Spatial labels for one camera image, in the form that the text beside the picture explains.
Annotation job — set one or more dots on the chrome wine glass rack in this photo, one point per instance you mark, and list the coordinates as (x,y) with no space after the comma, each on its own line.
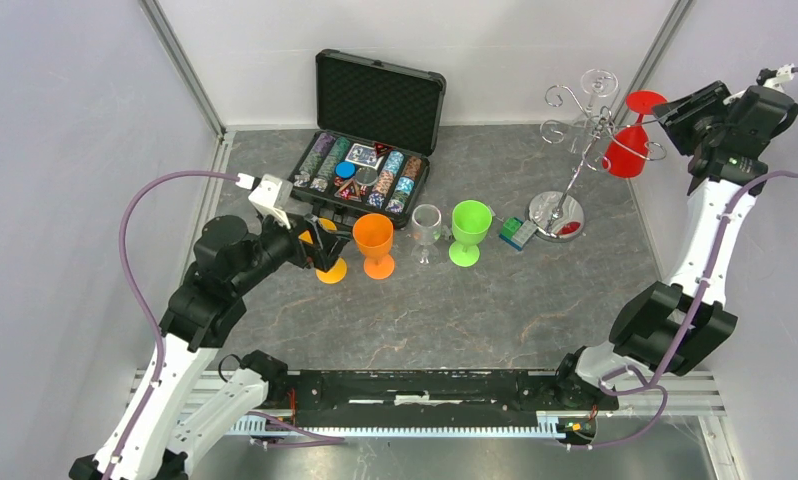
(559,216)

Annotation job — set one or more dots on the clear wine glass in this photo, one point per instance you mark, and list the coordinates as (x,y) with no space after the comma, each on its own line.
(597,84)
(426,223)

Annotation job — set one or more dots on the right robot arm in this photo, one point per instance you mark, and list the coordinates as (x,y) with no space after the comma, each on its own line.
(674,324)

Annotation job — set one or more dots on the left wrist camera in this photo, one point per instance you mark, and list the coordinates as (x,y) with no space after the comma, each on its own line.
(268,195)

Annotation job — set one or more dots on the black poker chip case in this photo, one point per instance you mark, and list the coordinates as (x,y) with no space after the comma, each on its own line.
(393,108)

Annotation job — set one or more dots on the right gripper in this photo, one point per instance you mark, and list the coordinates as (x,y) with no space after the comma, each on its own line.
(681,112)

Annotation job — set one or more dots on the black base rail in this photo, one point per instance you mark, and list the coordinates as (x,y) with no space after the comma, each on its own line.
(430,398)

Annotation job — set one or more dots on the yellow wine glass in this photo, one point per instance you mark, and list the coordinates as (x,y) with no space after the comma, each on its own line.
(339,271)

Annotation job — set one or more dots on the grey round puck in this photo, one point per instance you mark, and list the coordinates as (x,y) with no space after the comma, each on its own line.
(366,176)

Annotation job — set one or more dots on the blue dealer chip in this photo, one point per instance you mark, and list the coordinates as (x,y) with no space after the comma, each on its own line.
(345,170)

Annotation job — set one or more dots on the green blue toy bricks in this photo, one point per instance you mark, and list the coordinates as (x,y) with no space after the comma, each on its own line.
(516,232)

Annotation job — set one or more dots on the orange wine glass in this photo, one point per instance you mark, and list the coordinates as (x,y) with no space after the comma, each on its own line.
(373,235)

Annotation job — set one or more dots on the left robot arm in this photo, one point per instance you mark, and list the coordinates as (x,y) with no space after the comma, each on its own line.
(152,441)

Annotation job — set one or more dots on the playing card deck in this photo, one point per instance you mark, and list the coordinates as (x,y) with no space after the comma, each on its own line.
(363,156)

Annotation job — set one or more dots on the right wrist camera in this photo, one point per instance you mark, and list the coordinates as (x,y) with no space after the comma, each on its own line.
(775,78)

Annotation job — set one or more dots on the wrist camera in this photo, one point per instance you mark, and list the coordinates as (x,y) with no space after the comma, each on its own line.
(268,195)
(775,78)

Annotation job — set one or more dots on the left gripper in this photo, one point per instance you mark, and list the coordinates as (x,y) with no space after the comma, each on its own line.
(327,244)

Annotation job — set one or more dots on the red wine glass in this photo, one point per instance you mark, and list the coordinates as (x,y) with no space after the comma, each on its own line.
(627,154)

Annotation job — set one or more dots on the green wine glass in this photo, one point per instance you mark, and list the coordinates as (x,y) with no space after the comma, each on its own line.
(471,220)

